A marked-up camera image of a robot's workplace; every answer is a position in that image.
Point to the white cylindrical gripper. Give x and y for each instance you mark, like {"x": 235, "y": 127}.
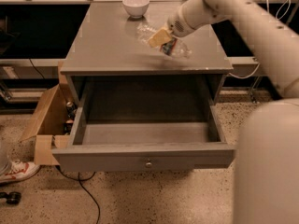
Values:
{"x": 177, "y": 25}

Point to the clear plastic water bottle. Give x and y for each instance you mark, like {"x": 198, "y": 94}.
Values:
{"x": 174, "y": 48}

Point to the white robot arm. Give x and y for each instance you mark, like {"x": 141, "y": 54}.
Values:
{"x": 266, "y": 189}

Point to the grey open top drawer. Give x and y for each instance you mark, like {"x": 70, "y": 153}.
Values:
{"x": 120, "y": 129}

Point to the silver round drawer knob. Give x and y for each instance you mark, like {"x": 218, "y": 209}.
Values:
{"x": 148, "y": 164}

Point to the white ceramic bowl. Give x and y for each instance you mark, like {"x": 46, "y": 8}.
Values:
{"x": 136, "y": 8}

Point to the grey wooden cabinet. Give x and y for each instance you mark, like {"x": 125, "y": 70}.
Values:
{"x": 115, "y": 77}

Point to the drink can in box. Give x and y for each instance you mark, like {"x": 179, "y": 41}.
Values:
{"x": 71, "y": 109}

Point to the brown cardboard box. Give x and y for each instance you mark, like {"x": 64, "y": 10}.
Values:
{"x": 46, "y": 125}

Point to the white and red sneaker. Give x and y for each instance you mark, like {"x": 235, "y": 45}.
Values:
{"x": 19, "y": 171}

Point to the black caster wheel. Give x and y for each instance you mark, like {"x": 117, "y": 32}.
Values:
{"x": 11, "y": 198}

